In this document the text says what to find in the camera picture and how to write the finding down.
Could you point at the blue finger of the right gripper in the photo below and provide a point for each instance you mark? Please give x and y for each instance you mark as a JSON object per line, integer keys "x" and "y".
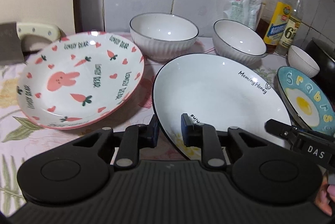
{"x": 288, "y": 132}

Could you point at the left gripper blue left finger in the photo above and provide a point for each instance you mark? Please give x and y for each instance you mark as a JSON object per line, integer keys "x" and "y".
{"x": 133, "y": 139}

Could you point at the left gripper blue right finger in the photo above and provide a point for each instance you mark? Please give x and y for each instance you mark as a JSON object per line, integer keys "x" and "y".
{"x": 205, "y": 137}

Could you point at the blue fried egg plate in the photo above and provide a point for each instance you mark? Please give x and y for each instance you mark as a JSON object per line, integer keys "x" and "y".
{"x": 306, "y": 103}

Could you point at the white black-rimmed plate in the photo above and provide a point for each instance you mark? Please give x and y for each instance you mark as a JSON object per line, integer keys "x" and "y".
{"x": 217, "y": 91}

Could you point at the pink rabbit carrot plate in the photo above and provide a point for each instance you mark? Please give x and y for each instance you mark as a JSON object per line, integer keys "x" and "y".
{"x": 79, "y": 80}

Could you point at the right human hand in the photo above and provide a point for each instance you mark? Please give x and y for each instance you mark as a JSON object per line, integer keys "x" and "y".
{"x": 324, "y": 196}

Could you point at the right white ribbed bowl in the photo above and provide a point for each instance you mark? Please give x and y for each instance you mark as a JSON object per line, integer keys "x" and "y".
{"x": 302, "y": 61}

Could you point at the white ribbed bowl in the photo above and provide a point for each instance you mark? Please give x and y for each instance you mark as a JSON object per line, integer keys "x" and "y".
{"x": 161, "y": 36}
{"x": 302, "y": 61}
{"x": 237, "y": 42}

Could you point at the black wok with lid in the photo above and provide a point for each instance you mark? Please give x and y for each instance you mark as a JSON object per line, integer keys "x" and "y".
{"x": 323, "y": 54}

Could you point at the clear vinegar bottle yellow cap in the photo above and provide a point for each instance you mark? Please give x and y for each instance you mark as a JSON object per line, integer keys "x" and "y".
{"x": 291, "y": 29}

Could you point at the middle white ribbed bowl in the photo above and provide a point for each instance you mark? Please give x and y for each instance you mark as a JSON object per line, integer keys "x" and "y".
{"x": 237, "y": 42}

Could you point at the left white ribbed bowl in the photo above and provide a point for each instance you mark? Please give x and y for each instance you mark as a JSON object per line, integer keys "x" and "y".
{"x": 161, "y": 36}

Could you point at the floral table cloth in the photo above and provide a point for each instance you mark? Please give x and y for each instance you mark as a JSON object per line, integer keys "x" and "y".
{"x": 21, "y": 140}

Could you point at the amber cooking wine bottle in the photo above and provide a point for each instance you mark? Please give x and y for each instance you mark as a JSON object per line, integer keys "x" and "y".
{"x": 273, "y": 21}

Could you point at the white seasoning bag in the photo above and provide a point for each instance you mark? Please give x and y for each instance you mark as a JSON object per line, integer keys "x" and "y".
{"x": 242, "y": 11}

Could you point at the cleaver with cream handle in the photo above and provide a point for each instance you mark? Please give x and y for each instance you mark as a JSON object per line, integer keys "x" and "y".
{"x": 13, "y": 33}

